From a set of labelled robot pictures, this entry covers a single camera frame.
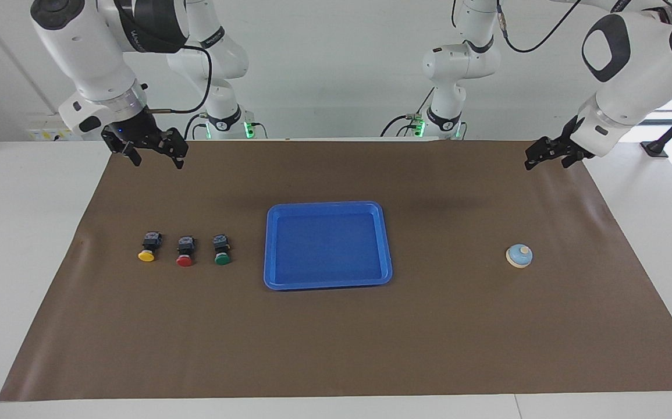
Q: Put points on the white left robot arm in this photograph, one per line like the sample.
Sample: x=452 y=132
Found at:
x=632 y=64

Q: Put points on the brown table mat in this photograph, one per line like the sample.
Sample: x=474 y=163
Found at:
x=336 y=337

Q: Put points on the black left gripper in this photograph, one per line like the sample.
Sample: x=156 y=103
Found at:
x=571 y=145

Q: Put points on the yellow push button switch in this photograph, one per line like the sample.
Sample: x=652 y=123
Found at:
x=147 y=255

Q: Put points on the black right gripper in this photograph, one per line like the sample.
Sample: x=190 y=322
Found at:
x=138 y=131

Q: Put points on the red push button switch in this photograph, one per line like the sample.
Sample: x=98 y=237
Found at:
x=184 y=260

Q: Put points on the blue plastic tray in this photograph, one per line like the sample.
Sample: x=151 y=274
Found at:
x=327 y=244

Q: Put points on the white wall power socket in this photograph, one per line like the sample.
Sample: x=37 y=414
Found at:
x=45 y=135

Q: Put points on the green push button switch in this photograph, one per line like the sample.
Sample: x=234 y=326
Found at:
x=222 y=259

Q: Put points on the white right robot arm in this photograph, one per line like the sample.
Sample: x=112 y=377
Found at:
x=80 y=46

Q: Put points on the light blue desk bell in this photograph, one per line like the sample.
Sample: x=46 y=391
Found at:
x=519 y=257

